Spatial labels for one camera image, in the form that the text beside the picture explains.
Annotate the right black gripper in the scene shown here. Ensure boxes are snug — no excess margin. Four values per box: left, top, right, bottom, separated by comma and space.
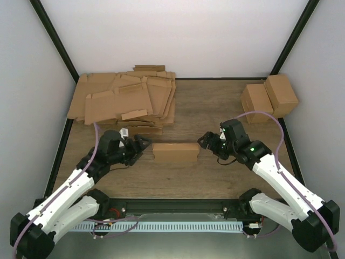
198, 131, 237, 160

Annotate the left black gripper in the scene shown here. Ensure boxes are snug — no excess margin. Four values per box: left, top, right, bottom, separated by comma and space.
109, 135, 153, 166

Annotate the cardboard box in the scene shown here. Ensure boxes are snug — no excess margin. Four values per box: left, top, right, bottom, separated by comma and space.
240, 84, 273, 124
264, 74, 299, 118
153, 143, 199, 163

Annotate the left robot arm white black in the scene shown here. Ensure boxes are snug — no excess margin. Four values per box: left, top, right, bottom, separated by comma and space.
10, 128, 152, 258

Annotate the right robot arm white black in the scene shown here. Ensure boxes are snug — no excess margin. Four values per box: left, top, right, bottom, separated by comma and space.
197, 119, 340, 253

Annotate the stack of flat cardboard blanks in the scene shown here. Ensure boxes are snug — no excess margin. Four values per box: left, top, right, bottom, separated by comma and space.
67, 65, 176, 135

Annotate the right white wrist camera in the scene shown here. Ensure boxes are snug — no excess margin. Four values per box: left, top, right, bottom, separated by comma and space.
219, 128, 226, 141

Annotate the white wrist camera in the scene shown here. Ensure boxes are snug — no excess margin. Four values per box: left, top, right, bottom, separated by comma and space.
119, 128, 129, 147
219, 128, 226, 141

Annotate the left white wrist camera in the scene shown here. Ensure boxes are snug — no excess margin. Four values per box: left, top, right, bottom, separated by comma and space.
119, 128, 129, 147

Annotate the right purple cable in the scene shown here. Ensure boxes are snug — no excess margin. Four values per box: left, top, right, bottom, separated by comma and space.
236, 111, 339, 253

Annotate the purple cable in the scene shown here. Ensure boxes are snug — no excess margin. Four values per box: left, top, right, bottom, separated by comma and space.
236, 111, 339, 253
12, 121, 140, 259

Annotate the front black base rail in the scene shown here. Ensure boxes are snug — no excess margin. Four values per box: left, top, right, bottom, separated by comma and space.
34, 198, 319, 216

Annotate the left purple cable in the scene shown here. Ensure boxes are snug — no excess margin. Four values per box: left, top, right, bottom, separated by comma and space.
12, 121, 140, 259

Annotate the light blue slotted cable duct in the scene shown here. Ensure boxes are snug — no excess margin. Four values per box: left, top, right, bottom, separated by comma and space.
71, 221, 243, 233

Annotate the black aluminium frame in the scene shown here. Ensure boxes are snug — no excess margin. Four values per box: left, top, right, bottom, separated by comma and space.
15, 0, 339, 259

